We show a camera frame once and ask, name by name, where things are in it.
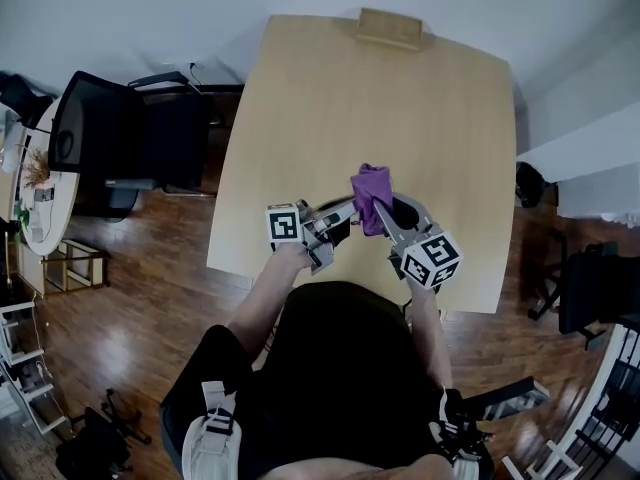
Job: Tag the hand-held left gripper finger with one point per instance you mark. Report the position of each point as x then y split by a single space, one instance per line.
332 208
342 220

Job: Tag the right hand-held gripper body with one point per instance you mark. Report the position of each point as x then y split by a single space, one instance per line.
430 260

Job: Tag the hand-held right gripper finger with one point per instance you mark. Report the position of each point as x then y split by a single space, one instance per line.
391 227
425 218

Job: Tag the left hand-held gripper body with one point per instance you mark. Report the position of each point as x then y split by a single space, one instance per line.
285 225

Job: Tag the purple cloth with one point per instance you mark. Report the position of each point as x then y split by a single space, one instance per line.
372 188

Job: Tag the person's left forearm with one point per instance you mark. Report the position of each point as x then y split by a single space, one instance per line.
265 298

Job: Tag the person's right forearm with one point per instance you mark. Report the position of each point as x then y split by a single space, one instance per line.
430 338

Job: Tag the black bag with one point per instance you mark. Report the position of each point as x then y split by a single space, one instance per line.
529 183

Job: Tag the person's black clothing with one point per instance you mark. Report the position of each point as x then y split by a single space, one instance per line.
340 368

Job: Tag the glossy black chair armrest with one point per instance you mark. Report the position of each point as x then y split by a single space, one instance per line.
510 398

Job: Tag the black fabric office chair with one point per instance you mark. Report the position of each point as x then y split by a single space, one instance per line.
590 288

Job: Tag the wooden block stand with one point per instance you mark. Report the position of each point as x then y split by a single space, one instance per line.
390 28

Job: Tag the white metal railing rack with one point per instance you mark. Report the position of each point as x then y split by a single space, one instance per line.
602 375

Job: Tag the black mesh office chair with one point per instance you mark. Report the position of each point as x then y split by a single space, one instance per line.
100 118

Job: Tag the round white table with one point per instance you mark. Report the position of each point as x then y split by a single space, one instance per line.
60 203

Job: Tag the small framed card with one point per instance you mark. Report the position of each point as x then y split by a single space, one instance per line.
44 195

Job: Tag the dried flower bouquet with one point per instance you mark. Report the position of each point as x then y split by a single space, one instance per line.
36 168

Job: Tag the light wooden cabinet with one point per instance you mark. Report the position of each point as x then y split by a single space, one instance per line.
31 268

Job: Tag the green potted plant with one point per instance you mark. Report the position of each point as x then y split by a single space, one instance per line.
22 215

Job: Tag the white shelf rack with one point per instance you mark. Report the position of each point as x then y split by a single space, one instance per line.
17 307

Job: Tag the black chair base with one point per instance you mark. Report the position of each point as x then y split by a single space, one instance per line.
95 443

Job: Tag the black headrest office chair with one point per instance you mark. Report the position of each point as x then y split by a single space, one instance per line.
22 93

